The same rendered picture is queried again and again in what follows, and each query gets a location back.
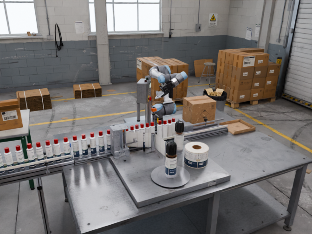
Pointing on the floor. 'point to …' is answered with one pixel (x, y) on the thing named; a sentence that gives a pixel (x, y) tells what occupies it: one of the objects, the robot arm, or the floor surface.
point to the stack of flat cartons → (35, 100)
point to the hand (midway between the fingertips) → (156, 98)
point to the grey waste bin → (220, 105)
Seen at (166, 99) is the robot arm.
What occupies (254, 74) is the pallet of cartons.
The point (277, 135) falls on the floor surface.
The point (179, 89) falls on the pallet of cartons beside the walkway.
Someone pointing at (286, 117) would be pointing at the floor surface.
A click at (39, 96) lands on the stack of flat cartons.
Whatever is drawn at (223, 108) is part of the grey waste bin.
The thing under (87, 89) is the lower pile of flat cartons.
